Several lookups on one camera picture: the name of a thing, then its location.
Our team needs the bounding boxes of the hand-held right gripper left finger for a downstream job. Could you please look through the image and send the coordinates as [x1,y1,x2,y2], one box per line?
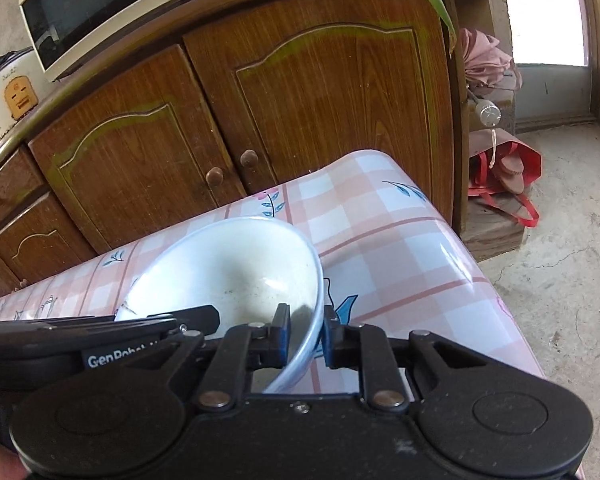
[119,304,291,410]

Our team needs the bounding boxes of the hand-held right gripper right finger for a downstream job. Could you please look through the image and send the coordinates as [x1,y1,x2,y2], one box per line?
[324,305,486,410]

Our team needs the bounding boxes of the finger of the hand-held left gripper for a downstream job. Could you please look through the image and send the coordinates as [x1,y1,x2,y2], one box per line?
[147,304,221,339]

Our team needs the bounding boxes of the blue patterned white bowl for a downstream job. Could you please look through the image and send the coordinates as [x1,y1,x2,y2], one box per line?
[113,215,326,397]

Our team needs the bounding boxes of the person's left hand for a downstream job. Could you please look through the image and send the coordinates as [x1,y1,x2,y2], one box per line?
[0,434,29,480]

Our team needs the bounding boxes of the wooden cabinet with drawers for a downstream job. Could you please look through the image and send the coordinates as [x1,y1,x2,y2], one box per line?
[0,144,97,307]

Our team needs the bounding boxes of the wooden side shelf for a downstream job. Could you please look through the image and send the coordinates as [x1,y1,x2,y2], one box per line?
[450,0,537,262]

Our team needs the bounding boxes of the wooden two-door cabinet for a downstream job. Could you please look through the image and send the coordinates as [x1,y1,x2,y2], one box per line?
[27,0,472,262]

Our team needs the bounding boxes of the red bag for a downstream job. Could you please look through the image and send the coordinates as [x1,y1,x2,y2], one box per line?
[467,127,544,229]

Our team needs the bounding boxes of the white rice cooker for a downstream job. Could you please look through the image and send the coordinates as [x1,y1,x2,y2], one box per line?
[0,47,56,147]

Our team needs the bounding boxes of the pink umbrella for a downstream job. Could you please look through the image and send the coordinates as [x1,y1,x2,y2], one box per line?
[457,27,524,129]

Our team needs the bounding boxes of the cream microwave oven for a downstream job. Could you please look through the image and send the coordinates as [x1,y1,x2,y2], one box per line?
[18,0,272,84]

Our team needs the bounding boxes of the green leaf stalk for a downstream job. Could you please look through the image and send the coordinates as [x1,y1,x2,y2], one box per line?
[404,0,459,54]

